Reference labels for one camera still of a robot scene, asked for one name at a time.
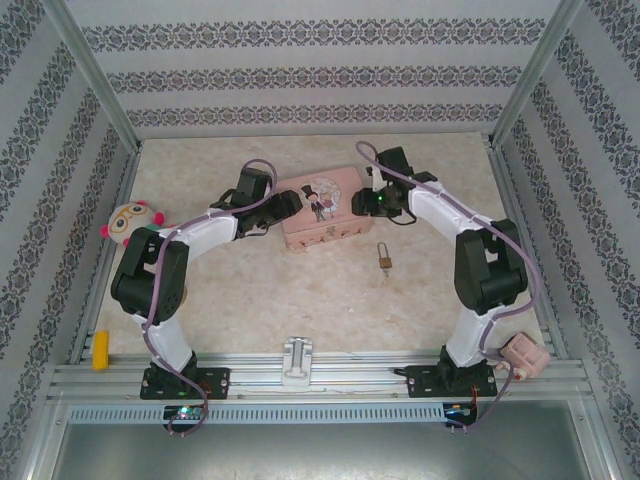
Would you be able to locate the pink tin box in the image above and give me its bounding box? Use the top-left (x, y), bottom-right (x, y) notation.
top-left (276, 166), bottom-right (374, 254)

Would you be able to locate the brass padlock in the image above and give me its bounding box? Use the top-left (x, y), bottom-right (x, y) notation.
top-left (375, 240), bottom-right (394, 274)

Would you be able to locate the plush doll with glasses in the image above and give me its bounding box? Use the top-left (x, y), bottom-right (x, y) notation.
top-left (98, 199), bottom-right (172, 248)

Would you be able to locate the pink toy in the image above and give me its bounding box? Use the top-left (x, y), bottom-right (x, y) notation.
top-left (501, 333), bottom-right (552, 382)

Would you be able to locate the yellow block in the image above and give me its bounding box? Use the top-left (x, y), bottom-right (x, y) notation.
top-left (93, 329), bottom-right (112, 372)

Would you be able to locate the left circuit board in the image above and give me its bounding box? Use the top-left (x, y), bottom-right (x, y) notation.
top-left (163, 405), bottom-right (207, 422)

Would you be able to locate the grey metal panel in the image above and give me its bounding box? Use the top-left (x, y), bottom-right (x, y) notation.
top-left (48, 422), bottom-right (610, 480)

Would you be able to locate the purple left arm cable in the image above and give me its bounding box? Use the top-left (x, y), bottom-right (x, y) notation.
top-left (140, 158), bottom-right (279, 439)

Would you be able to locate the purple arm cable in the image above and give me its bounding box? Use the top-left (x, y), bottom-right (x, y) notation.
top-left (140, 158), bottom-right (279, 439)
top-left (354, 140), bottom-right (544, 434)

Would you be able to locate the aluminium side rail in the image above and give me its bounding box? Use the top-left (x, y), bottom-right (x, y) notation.
top-left (68, 139), bottom-right (145, 367)
top-left (485, 138), bottom-right (570, 361)

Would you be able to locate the white clamp bracket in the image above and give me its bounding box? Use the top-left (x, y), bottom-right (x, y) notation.
top-left (281, 335), bottom-right (317, 389)

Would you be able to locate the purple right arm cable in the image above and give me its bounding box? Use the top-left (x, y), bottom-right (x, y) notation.
top-left (354, 140), bottom-right (544, 434)

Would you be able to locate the aluminium cross rail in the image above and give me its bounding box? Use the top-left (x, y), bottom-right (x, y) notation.
top-left (47, 350), bottom-right (592, 402)

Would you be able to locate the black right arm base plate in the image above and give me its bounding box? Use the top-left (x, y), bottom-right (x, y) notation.
top-left (406, 363), bottom-right (499, 400)

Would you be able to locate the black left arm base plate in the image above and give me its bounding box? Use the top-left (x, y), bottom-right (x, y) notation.
top-left (139, 366), bottom-right (232, 402)

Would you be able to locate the aluminium corner post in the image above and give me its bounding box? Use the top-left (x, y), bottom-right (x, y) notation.
top-left (486, 0), bottom-right (589, 149)
top-left (38, 0), bottom-right (144, 151)

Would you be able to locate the grey slotted cable duct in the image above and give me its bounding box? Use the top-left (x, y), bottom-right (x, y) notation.
top-left (66, 403), bottom-right (447, 424)

